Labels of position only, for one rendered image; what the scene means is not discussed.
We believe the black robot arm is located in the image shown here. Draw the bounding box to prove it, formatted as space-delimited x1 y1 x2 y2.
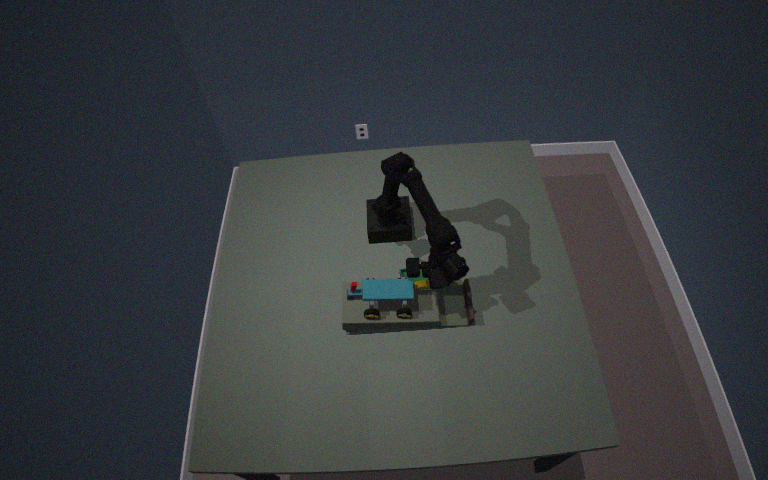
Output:
371 152 469 289

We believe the green tray floor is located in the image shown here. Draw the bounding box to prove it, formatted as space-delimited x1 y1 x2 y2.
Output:
401 270 429 282

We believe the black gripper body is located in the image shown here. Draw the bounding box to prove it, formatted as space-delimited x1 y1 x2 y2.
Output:
406 255 442 278

